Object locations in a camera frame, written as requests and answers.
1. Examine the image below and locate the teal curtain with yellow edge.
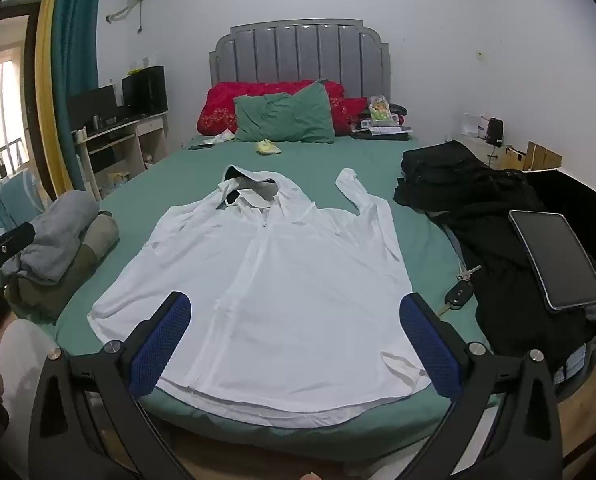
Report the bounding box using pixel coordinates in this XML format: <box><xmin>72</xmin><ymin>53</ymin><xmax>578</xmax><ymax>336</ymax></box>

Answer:
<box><xmin>34</xmin><ymin>0</ymin><xmax>101</xmax><ymax>201</ymax></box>

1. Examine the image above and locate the beige computer desk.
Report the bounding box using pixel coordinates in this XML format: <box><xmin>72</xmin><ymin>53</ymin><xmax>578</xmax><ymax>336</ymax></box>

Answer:
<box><xmin>73</xmin><ymin>112</ymin><xmax>171</xmax><ymax>201</ymax></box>

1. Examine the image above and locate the grey folded cloth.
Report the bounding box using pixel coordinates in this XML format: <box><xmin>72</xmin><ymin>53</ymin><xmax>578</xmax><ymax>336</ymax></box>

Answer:
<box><xmin>18</xmin><ymin>191</ymin><xmax>101</xmax><ymax>283</ymax></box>

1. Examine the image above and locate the wooden nightstand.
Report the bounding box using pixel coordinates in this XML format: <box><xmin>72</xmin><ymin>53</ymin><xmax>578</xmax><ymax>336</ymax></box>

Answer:
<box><xmin>452</xmin><ymin>132</ymin><xmax>563</xmax><ymax>173</ymax></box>

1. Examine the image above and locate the grey padded headboard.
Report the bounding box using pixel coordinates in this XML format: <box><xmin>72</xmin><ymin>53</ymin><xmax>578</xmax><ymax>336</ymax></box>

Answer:
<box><xmin>209</xmin><ymin>19</ymin><xmax>393</xmax><ymax>106</ymax></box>

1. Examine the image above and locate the black computer monitor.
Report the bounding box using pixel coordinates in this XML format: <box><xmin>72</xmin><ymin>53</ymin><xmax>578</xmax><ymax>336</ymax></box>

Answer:
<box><xmin>67</xmin><ymin>85</ymin><xmax>119</xmax><ymax>128</ymax></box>

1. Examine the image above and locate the cardboard box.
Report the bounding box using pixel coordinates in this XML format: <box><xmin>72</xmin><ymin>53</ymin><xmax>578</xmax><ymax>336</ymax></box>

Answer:
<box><xmin>505</xmin><ymin>141</ymin><xmax>562</xmax><ymax>172</ymax></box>

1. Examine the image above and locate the green pillow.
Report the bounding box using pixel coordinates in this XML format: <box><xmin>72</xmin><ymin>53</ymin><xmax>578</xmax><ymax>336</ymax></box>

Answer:
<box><xmin>233</xmin><ymin>82</ymin><xmax>336</xmax><ymax>145</ymax></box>

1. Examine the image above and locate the bed with green sheet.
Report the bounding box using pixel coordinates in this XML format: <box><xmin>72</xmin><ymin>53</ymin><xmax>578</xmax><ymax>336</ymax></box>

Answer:
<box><xmin>53</xmin><ymin>132</ymin><xmax>503</xmax><ymax>461</ymax></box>

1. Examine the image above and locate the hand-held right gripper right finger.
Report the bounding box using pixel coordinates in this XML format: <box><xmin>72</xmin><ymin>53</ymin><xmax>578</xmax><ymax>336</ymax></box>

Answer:
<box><xmin>399</xmin><ymin>291</ymin><xmax>564</xmax><ymax>480</ymax></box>

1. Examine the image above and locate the teal patterned cloth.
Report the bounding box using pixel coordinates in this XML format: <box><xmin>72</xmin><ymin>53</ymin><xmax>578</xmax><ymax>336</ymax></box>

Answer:
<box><xmin>0</xmin><ymin>170</ymin><xmax>46</xmax><ymax>233</ymax></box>

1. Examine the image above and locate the black clothes pile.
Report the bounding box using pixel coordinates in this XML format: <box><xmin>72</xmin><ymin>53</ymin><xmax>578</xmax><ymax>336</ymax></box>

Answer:
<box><xmin>393</xmin><ymin>140</ymin><xmax>596</xmax><ymax>371</ymax></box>

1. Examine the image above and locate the white air conditioner hose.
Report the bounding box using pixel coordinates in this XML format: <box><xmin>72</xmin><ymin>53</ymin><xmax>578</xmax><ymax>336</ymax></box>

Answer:
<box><xmin>105</xmin><ymin>0</ymin><xmax>144</xmax><ymax>23</ymax></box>

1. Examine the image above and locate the white paper sheet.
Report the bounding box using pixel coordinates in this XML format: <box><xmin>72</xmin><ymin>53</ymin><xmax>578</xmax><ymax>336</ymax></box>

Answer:
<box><xmin>200</xmin><ymin>130</ymin><xmax>235</xmax><ymax>147</ymax></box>

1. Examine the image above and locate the black car key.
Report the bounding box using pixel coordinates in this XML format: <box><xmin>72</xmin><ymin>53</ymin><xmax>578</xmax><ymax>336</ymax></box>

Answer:
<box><xmin>437</xmin><ymin>265</ymin><xmax>482</xmax><ymax>317</ymax></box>

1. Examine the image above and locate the black computer tower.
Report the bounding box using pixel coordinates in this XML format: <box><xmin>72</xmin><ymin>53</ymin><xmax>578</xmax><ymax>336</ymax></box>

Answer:
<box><xmin>122</xmin><ymin>66</ymin><xmax>169</xmax><ymax>117</ymax></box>

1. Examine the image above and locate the olive folded cloth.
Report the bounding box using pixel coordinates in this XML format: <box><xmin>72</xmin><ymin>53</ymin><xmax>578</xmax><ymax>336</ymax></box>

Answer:
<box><xmin>5</xmin><ymin>212</ymin><xmax>120</xmax><ymax>323</ymax></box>

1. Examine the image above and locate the black tablet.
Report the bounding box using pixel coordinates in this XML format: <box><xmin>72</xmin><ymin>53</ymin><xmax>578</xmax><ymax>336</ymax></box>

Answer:
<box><xmin>508</xmin><ymin>209</ymin><xmax>596</xmax><ymax>312</ymax></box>

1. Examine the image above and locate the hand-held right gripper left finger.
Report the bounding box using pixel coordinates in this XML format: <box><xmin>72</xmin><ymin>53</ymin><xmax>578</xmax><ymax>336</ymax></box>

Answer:
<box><xmin>28</xmin><ymin>291</ymin><xmax>199</xmax><ymax>480</ymax></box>

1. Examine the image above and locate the white hooded jacket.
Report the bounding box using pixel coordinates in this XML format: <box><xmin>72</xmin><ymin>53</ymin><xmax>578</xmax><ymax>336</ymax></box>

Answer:
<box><xmin>87</xmin><ymin>165</ymin><xmax>433</xmax><ymax>430</ymax></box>

